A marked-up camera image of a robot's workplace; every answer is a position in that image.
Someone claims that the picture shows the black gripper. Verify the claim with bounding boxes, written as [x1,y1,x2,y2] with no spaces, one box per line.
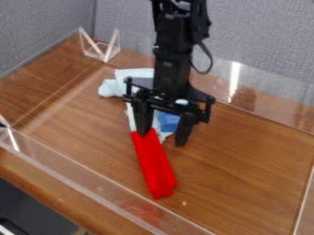
[125,50,217,147]

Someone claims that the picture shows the red plastic bar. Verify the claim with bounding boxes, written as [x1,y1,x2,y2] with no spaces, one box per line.
[132,129,178,199]

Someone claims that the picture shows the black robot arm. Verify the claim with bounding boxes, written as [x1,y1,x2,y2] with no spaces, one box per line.
[124,0,217,147]

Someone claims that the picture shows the light blue cloth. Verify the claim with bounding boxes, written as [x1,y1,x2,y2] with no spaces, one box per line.
[98,68,173,142]

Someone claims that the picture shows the blue plastic block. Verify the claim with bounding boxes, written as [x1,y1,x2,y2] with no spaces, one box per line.
[158,112,181,132]

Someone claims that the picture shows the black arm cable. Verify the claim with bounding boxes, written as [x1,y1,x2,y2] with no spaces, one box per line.
[188,39,216,75]

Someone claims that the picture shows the clear acrylic corner bracket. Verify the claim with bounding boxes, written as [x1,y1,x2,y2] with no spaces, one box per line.
[80,28,121,62]

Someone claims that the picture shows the clear acrylic enclosure wall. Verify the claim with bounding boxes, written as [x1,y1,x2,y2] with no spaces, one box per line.
[0,36,314,235]

